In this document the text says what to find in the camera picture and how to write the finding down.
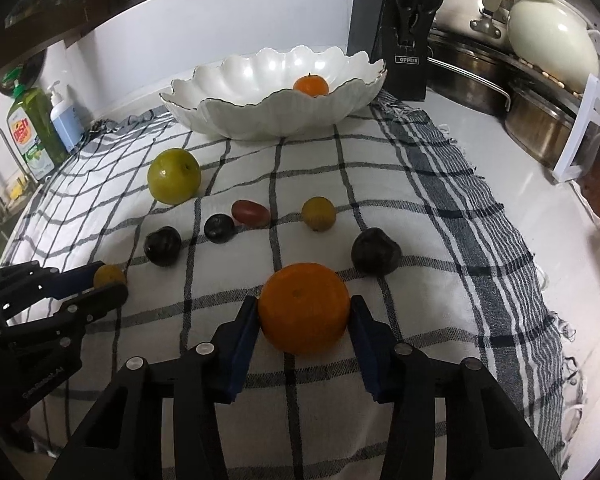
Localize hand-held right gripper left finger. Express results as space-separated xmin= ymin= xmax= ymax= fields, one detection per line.
xmin=45 ymin=295 xmax=261 ymax=480

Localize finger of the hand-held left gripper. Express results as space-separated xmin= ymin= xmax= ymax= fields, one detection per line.
xmin=0 ymin=260 xmax=106 ymax=321
xmin=0 ymin=282 xmax=129 ymax=356

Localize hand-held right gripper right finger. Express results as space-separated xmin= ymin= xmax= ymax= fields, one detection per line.
xmin=349 ymin=295 xmax=563 ymax=480

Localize yellow brown small fruit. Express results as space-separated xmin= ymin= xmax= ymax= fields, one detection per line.
xmin=300 ymin=197 xmax=337 ymax=232
xmin=93 ymin=264 xmax=127 ymax=290

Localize orange tangerine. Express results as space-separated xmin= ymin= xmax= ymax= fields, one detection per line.
xmin=257 ymin=261 xmax=352 ymax=356
xmin=293 ymin=74 xmax=330 ymax=97

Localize red oval tomato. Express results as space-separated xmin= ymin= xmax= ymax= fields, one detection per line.
xmin=231 ymin=199 xmax=271 ymax=227

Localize green apple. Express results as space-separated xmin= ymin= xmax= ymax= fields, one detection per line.
xmin=147 ymin=148 xmax=202 ymax=206

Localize white scalloped bowl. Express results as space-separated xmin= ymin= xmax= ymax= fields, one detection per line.
xmin=159 ymin=46 xmax=388 ymax=141

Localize large dark purple plum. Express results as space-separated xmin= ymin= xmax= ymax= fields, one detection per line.
xmin=350 ymin=227 xmax=402 ymax=276

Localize green dish soap bottle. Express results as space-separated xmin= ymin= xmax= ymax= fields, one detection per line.
xmin=2 ymin=77 xmax=68 ymax=183

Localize blue white pump bottle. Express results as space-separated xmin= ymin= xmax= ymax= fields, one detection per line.
xmin=47 ymin=81 xmax=86 ymax=153

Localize black white checked cloth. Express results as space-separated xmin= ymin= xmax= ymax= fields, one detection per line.
xmin=0 ymin=87 xmax=576 ymax=480

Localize stainless steel pot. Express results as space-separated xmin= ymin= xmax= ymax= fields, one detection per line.
xmin=426 ymin=27 xmax=512 ymax=116
xmin=504 ymin=80 xmax=581 ymax=168

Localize wooden beaded trivet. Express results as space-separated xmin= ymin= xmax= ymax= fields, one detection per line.
xmin=515 ymin=55 xmax=581 ymax=93

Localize white corner shelf rack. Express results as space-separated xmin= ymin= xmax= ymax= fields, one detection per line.
xmin=552 ymin=74 xmax=600 ymax=183

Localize black knife block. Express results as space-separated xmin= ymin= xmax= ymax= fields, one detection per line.
xmin=347 ymin=0 xmax=446 ymax=102

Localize white pot with lid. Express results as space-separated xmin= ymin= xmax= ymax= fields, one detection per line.
xmin=432 ymin=0 xmax=511 ymax=43

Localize cream ceramic teapot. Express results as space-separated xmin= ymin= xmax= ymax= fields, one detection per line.
xmin=482 ymin=0 xmax=600 ymax=92

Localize black handled kitchen shears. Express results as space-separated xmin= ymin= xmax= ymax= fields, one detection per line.
xmin=394 ymin=0 xmax=446 ymax=47

